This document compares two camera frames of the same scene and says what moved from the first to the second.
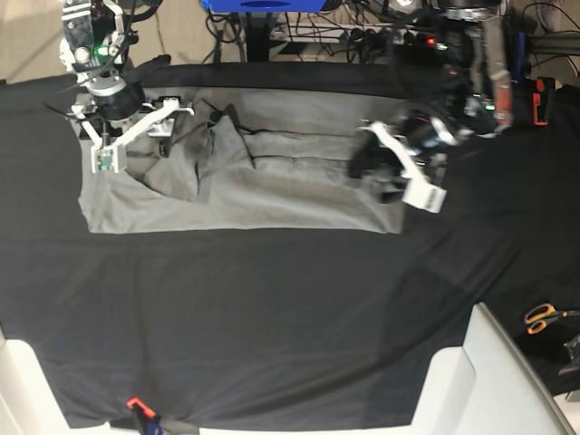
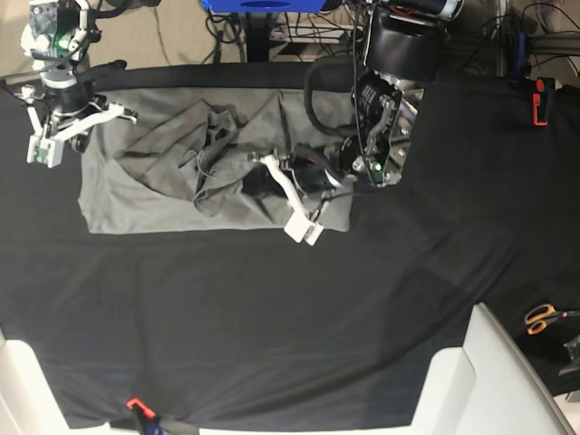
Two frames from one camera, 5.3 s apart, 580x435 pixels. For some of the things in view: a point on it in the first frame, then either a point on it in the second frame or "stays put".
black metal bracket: [574, 346] stays put
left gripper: [118, 101] → [64, 95]
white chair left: [28, 402] stays put
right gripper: [428, 142] → [317, 169]
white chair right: [484, 387] stays put
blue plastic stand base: [264, 5] stays put
